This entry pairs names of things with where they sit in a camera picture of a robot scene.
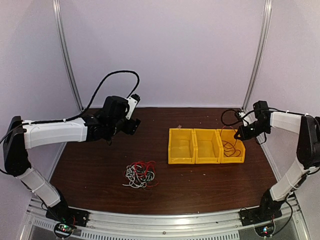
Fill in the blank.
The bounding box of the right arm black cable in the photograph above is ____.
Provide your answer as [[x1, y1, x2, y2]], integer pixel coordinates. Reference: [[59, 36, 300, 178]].
[[220, 107, 311, 146]]

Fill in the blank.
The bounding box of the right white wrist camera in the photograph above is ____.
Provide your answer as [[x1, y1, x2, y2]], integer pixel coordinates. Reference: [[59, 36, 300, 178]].
[[235, 110, 253, 126]]

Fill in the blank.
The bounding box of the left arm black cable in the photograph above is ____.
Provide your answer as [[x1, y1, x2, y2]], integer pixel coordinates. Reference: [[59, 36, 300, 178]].
[[0, 70, 141, 176]]

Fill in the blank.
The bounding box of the aluminium front rail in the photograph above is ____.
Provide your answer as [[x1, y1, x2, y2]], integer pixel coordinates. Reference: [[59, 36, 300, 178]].
[[21, 192, 312, 240]]

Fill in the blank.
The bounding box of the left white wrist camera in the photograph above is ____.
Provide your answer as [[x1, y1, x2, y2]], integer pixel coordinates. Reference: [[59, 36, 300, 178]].
[[125, 94, 141, 120]]

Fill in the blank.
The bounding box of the left circuit board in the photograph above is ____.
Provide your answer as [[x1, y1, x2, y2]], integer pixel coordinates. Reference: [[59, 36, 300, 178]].
[[53, 222, 77, 239]]

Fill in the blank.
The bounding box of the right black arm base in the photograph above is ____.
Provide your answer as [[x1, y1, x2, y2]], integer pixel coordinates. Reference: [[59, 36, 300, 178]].
[[239, 206, 283, 227]]

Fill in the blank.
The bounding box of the right yellow plastic bin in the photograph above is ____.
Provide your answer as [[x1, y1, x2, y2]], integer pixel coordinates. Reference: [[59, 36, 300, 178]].
[[217, 128, 246, 164]]

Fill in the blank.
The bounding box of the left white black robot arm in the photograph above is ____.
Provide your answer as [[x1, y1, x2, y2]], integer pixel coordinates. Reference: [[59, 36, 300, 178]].
[[1, 94, 141, 222]]

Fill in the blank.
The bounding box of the cable pile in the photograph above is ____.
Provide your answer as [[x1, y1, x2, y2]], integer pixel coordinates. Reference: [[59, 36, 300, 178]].
[[122, 159, 160, 191]]

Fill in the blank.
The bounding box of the yellow plastic bin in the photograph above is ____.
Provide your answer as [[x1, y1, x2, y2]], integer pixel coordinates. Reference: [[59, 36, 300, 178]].
[[217, 128, 246, 164], [167, 128, 196, 165], [193, 128, 224, 165]]

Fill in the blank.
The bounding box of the circuit board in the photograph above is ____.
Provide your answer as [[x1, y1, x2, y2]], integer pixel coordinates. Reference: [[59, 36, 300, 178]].
[[53, 222, 77, 239], [254, 224, 275, 238]]

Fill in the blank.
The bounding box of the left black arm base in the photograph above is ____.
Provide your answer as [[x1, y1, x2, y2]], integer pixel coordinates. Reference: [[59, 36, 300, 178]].
[[45, 208, 89, 227]]

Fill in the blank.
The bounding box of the right aluminium frame post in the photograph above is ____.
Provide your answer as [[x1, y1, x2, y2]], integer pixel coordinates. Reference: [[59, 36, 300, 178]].
[[241, 0, 273, 110]]

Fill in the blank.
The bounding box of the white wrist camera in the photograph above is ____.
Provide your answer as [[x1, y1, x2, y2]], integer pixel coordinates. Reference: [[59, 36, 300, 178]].
[[235, 110, 253, 126], [125, 94, 141, 120]]

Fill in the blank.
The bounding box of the right circuit board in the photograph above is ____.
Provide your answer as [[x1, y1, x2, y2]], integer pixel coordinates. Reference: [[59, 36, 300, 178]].
[[254, 224, 275, 238]]

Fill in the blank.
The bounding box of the aluminium frame post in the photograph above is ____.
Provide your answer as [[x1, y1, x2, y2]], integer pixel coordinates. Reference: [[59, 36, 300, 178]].
[[241, 0, 273, 110], [52, 0, 83, 112]]

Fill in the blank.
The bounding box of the middle yellow plastic bin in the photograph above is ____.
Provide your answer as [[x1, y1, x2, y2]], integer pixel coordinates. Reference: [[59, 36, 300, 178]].
[[193, 128, 224, 165]]

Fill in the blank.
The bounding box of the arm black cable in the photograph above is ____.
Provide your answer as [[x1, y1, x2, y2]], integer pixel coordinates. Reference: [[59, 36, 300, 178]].
[[0, 70, 141, 176], [220, 107, 311, 146]]

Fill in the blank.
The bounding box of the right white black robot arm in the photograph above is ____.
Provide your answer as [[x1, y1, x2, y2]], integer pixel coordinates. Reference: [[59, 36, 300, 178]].
[[234, 100, 320, 221]]

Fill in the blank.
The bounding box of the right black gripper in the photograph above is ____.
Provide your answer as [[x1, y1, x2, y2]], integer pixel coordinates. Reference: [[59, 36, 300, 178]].
[[234, 120, 271, 141]]

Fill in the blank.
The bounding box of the left aluminium frame post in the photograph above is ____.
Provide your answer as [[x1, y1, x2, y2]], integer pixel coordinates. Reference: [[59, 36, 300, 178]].
[[52, 0, 83, 112]]

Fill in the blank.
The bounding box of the left yellow plastic bin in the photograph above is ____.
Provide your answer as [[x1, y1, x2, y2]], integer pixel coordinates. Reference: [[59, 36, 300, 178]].
[[167, 128, 196, 165]]

